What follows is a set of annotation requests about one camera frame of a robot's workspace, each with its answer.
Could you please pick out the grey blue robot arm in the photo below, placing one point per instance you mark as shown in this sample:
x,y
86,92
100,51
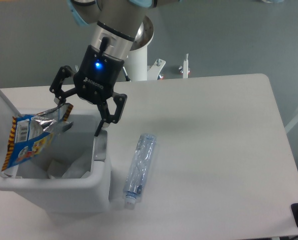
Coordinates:
x,y
117,24

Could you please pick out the white trash can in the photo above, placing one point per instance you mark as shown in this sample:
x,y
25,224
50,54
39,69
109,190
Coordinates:
x,y
89,194

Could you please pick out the white levelling foot bracket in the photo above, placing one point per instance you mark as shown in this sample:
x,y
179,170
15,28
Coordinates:
x,y
184,69

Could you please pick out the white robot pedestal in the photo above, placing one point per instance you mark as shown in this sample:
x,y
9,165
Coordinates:
x,y
132,49

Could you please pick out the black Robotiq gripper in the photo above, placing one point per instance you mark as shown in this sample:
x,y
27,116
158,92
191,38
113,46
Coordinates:
x,y
94,82

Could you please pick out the crushed clear plastic bottle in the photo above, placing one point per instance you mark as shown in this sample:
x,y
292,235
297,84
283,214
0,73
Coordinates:
x,y
139,169

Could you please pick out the colourful raccoon snack bag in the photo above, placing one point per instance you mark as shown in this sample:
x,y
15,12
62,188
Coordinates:
x,y
31,134

